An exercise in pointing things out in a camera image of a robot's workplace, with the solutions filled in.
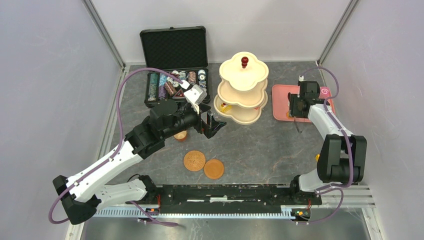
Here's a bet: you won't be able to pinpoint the yellow roll cake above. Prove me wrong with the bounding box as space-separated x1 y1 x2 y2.
219 102 232 113

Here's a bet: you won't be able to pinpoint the black serving tongs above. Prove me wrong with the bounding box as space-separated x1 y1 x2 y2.
293 117 303 134

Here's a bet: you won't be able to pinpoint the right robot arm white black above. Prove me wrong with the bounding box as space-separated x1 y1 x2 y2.
288 81 367 204

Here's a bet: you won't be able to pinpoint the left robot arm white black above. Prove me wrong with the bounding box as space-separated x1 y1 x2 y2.
52 99 227 225

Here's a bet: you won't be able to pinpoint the pink plastic tray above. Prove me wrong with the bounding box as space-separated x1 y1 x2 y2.
271 84 336 123

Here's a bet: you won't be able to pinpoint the orange wooden cup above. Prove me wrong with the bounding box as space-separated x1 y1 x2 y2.
173 130 188 142

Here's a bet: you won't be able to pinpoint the patterned round wooden coaster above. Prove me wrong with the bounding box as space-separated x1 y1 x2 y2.
183 150 206 172

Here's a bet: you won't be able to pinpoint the plain round wooden coaster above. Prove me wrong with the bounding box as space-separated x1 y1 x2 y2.
203 159 225 180

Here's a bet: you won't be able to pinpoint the cream three-tier serving stand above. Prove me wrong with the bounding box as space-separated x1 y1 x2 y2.
213 51 269 125

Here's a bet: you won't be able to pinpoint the triangular all-in button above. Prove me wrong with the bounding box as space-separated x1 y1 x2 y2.
172 89 185 99

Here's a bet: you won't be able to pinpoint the black poker chip case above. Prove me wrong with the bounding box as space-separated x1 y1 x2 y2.
139 25 212 104

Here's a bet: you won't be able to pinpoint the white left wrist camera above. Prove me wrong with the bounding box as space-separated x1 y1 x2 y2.
179 80 207 115

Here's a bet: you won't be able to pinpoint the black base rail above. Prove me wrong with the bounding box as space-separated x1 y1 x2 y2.
158 184 323 214

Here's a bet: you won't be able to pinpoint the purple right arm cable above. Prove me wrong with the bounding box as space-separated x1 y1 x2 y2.
294 67 355 226

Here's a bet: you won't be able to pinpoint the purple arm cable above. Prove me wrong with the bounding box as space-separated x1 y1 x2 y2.
294 67 355 226
48 67 188 228

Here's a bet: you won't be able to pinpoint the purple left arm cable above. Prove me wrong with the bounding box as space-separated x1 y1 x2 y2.
48 67 188 228

